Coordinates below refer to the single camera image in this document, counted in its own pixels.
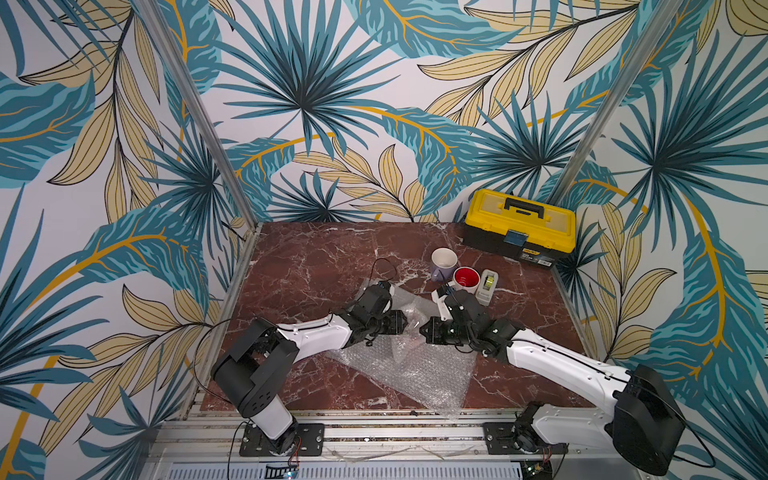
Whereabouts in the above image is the clear bubble wrap sheet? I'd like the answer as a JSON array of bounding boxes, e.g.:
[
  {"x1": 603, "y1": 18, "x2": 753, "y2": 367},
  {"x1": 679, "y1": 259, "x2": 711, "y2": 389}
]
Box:
[{"x1": 327, "y1": 287, "x2": 476, "y2": 417}]

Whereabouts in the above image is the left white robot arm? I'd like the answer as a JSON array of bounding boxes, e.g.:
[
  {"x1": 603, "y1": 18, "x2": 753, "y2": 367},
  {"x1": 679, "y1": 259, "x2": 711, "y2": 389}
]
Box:
[{"x1": 211, "y1": 281, "x2": 407, "y2": 453}]

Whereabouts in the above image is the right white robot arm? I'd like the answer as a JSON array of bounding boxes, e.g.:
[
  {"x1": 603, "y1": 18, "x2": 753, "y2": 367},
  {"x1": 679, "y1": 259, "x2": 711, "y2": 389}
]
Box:
[{"x1": 419, "y1": 287, "x2": 686, "y2": 476}]

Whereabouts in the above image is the white mug red inside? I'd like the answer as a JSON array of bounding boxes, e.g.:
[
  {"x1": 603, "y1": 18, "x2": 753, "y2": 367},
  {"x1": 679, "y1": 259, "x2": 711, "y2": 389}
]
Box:
[{"x1": 449, "y1": 267, "x2": 481, "y2": 294}]

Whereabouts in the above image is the small green white box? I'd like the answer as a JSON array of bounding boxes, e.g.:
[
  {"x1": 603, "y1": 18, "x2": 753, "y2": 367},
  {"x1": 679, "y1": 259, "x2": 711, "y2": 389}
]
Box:
[{"x1": 475, "y1": 269, "x2": 499, "y2": 306}]

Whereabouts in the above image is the lavender mug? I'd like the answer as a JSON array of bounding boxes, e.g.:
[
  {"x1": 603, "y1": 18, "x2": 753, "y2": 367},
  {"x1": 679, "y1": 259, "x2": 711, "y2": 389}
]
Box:
[{"x1": 430, "y1": 247, "x2": 458, "y2": 282}]

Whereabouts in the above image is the yellow black toolbox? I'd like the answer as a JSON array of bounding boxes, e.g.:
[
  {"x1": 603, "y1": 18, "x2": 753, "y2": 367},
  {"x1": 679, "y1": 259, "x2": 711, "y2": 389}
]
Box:
[{"x1": 463, "y1": 189, "x2": 577, "y2": 269}]

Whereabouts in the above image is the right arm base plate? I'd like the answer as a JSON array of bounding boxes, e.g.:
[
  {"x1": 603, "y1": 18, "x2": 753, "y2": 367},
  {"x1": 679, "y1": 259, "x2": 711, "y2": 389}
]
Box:
[{"x1": 482, "y1": 421, "x2": 568, "y2": 458}]

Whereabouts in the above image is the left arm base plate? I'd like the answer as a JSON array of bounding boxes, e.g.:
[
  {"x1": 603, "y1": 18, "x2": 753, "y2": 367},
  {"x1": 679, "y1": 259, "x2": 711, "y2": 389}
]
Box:
[{"x1": 239, "y1": 421, "x2": 325, "y2": 458}]

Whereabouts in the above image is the front aluminium rail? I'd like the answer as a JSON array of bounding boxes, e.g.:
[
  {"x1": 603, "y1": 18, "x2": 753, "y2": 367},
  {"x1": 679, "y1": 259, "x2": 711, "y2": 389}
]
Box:
[{"x1": 140, "y1": 409, "x2": 644, "y2": 479}]

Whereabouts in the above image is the right aluminium frame post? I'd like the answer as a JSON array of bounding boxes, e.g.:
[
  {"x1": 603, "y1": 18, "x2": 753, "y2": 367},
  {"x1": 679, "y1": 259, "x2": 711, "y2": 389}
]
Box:
[{"x1": 548, "y1": 0, "x2": 682, "y2": 205}]

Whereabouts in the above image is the aluminium frame post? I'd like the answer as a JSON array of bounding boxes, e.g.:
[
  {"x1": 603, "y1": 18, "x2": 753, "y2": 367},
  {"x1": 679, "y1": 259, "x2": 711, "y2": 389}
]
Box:
[
  {"x1": 548, "y1": 0, "x2": 682, "y2": 205},
  {"x1": 135, "y1": 0, "x2": 260, "y2": 232}
]

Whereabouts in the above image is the left aluminium frame post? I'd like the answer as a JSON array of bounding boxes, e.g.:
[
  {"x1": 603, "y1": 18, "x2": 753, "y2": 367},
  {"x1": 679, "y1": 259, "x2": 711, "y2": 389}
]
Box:
[{"x1": 135, "y1": 0, "x2": 260, "y2": 232}]

